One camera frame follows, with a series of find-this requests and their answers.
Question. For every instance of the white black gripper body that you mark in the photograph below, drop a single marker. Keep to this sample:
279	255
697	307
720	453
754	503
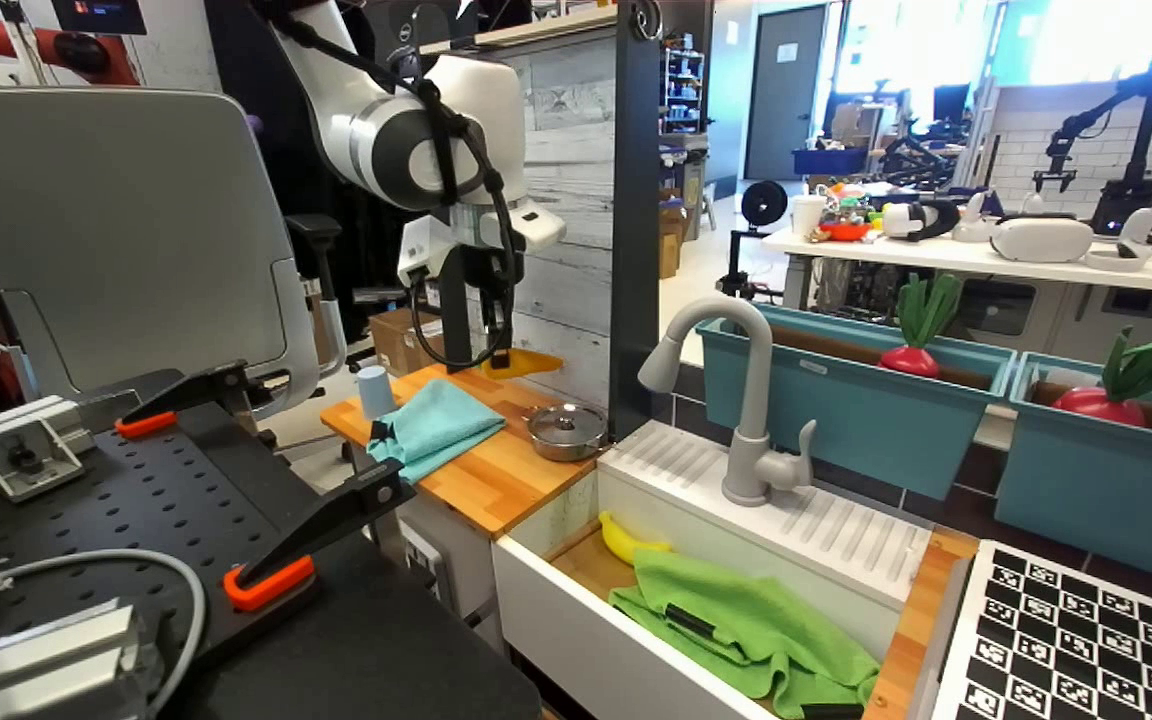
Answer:
476	255

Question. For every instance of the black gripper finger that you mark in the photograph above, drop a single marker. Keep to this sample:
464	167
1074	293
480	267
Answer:
458	331
503	327

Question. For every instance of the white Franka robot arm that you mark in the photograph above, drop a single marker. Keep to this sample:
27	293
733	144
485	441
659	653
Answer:
389	126

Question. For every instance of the black background robot arm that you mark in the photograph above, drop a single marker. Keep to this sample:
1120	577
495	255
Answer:
1120	133

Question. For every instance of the wooden counter top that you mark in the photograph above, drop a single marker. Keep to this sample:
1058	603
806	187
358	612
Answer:
511	466

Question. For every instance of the red radish plushie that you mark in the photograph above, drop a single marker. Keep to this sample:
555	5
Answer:
919	327
1120	381

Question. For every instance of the cardboard box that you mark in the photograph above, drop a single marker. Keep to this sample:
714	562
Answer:
402	340

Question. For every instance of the teal cloth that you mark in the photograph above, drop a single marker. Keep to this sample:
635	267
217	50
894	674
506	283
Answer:
432	425

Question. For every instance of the small pale blue cup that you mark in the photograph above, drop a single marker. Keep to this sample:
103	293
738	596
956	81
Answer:
374	390

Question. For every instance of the white wood backsplash panel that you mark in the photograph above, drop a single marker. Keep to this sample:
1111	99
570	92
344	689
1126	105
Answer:
570	160

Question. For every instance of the black clamp orange tips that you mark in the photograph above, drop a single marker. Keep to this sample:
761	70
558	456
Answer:
318	525

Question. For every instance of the yellow banana toy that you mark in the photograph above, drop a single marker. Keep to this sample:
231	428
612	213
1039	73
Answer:
624	540

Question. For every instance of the grey kitchen faucet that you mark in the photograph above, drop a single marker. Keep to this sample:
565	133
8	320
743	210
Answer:
744	414

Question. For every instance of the white toy sink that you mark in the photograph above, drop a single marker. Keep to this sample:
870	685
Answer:
682	534

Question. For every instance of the grey monitor back panel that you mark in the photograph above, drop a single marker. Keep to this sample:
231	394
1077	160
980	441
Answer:
120	241

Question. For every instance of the dark grey door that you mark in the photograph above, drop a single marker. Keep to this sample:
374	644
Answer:
784	88

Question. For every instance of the black perforated breadboard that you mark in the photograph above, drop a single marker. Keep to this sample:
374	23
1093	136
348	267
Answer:
136	503

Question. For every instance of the teal planter box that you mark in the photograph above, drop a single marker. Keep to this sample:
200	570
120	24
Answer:
1111	480
857	403

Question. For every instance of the green cloth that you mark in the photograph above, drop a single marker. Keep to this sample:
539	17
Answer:
750	633

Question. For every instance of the white background shelf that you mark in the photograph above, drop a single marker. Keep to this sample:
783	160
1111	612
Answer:
991	261

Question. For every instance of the white VR headset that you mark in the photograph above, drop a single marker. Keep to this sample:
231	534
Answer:
1041	239

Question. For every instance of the black white checkerboard board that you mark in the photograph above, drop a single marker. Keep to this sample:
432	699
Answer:
1081	644

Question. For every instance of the black vertical post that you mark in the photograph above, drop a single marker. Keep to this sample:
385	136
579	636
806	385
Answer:
635	224

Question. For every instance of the black round camera stand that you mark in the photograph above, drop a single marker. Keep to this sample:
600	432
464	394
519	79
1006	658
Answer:
756	224

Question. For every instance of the aluminium bracket block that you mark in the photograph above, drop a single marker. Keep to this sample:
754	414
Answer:
20	461

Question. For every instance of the aluminium extrusion rail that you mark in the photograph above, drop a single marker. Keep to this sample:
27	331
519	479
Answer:
37	662

